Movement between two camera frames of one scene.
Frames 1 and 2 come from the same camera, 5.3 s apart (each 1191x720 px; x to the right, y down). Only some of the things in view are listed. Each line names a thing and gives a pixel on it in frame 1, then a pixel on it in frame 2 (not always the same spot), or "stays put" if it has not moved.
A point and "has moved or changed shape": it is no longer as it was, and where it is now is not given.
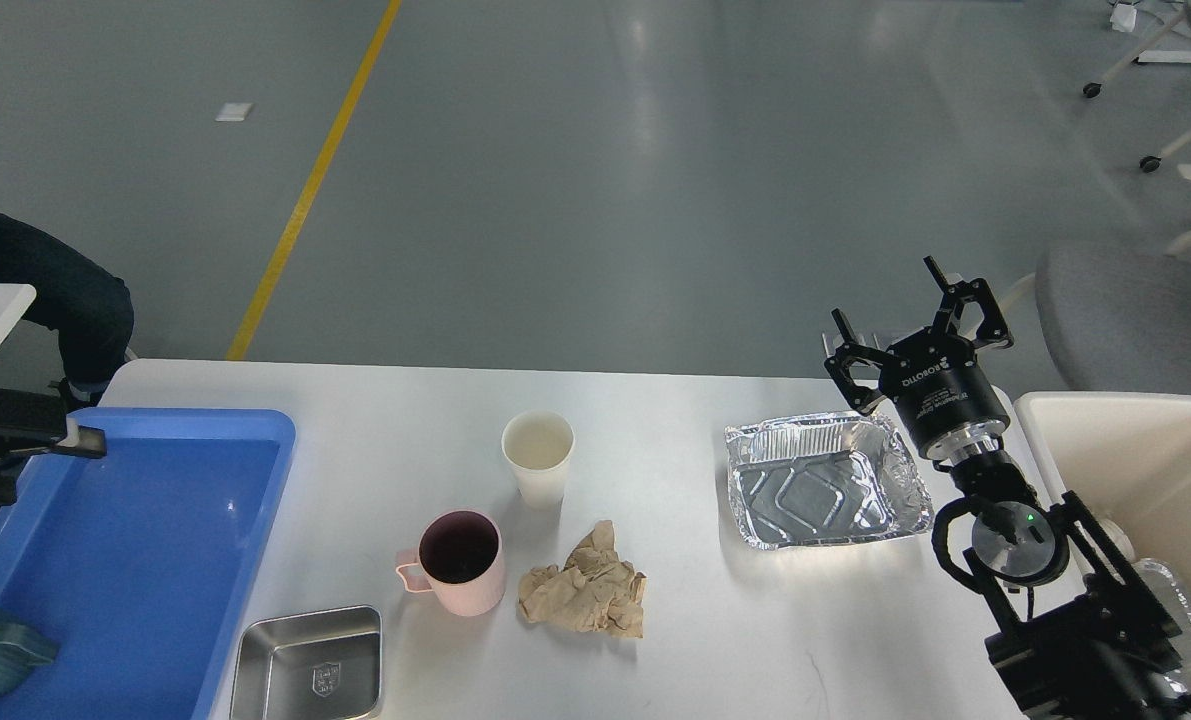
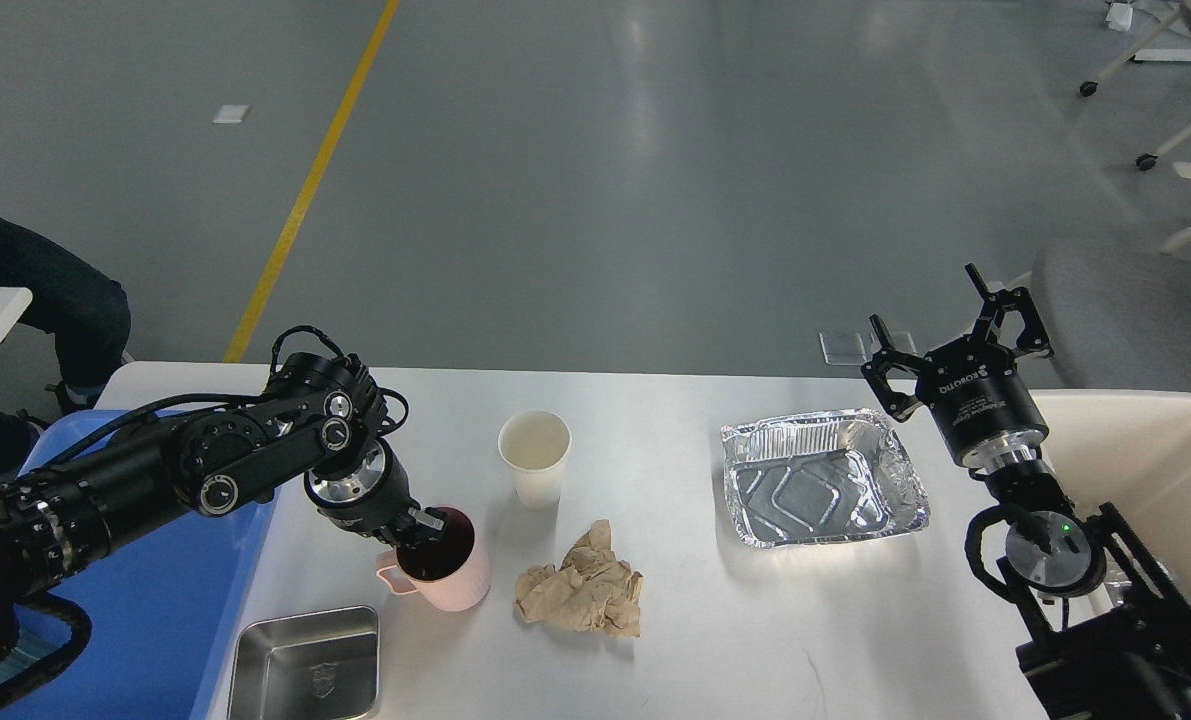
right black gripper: x=932 y=375 → x=988 y=410
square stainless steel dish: x=322 y=665 stays put
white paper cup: x=539 y=443 stays put
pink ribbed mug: x=460 y=560 has moved or changed shape
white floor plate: x=234 y=111 stays put
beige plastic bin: x=1158 y=467 stays put
